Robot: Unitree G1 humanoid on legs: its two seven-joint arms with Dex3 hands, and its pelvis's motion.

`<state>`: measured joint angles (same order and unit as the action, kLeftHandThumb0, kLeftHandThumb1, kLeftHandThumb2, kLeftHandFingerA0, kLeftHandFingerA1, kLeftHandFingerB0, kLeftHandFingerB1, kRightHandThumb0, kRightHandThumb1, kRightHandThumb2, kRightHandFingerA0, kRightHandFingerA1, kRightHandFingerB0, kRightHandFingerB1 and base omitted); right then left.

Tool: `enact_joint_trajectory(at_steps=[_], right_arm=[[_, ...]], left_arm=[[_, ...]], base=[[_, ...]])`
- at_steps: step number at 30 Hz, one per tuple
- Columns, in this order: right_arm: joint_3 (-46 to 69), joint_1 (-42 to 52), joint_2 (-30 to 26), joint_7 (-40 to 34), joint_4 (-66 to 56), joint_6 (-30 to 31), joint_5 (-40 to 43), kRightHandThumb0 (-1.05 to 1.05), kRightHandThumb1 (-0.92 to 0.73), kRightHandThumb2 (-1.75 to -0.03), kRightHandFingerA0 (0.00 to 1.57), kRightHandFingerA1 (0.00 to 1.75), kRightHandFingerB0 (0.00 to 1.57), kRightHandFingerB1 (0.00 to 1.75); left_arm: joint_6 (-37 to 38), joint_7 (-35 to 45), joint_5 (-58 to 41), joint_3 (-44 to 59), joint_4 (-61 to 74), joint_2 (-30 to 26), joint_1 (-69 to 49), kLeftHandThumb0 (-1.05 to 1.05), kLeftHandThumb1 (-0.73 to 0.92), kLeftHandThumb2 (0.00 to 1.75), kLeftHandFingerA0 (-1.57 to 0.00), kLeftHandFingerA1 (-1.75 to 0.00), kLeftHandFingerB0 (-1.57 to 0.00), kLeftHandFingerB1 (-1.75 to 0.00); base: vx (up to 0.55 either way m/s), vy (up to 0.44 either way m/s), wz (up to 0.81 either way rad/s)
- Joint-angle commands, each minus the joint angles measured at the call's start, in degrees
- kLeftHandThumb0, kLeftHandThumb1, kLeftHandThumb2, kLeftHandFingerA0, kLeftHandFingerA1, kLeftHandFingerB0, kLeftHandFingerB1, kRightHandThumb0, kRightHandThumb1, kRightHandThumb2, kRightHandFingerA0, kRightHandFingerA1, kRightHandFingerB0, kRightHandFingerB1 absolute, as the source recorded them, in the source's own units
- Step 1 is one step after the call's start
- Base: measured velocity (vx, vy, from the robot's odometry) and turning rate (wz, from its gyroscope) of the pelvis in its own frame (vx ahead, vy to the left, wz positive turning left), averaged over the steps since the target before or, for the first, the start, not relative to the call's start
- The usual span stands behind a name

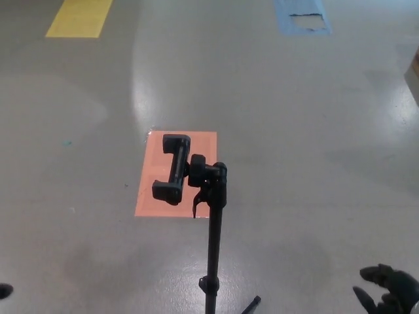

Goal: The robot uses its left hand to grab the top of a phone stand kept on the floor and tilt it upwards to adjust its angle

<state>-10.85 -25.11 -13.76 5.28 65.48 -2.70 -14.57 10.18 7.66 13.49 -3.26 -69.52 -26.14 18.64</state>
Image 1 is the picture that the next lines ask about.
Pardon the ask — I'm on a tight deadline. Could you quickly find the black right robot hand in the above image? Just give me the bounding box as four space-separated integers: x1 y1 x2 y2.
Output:
352 263 419 314

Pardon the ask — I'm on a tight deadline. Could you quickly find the black phone stand tripod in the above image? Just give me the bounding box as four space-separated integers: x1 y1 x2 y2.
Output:
151 133 262 314

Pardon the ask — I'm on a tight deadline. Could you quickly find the orange floor marking rectangle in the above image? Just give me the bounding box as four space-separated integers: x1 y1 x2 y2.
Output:
134 131 218 218

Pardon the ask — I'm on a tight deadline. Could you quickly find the yellow floor marking rectangle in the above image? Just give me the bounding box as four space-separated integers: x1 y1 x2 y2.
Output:
45 0 114 39

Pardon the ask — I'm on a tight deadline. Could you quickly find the torn blue floor marking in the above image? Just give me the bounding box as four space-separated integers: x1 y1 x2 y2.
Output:
274 0 333 35

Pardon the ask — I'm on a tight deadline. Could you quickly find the cardboard box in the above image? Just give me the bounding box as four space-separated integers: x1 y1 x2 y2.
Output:
404 48 419 107

